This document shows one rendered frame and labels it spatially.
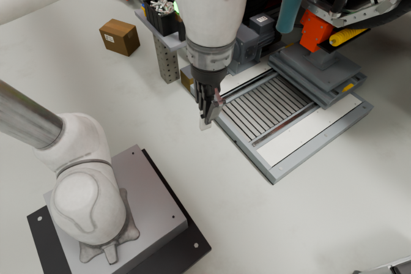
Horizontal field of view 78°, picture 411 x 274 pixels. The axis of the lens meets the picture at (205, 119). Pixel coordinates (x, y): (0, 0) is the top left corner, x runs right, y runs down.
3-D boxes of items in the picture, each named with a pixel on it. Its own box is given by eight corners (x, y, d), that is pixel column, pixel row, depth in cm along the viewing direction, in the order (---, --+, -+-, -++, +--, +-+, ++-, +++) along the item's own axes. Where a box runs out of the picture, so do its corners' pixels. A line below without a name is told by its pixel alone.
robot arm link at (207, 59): (198, 54, 42) (197, 80, 46) (246, 41, 44) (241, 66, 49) (177, 24, 46) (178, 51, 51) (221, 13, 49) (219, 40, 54)
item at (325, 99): (361, 86, 166) (368, 75, 158) (324, 111, 154) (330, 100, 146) (302, 46, 190) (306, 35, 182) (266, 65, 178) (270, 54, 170)
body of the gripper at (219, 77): (183, 49, 51) (184, 82, 58) (201, 77, 47) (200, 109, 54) (216, 40, 53) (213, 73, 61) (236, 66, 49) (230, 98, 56)
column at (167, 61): (180, 78, 182) (174, 25, 148) (167, 84, 178) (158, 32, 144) (172, 70, 186) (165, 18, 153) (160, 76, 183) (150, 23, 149)
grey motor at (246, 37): (282, 60, 181) (297, 15, 153) (236, 85, 167) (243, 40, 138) (265, 47, 190) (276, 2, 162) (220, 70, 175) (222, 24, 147)
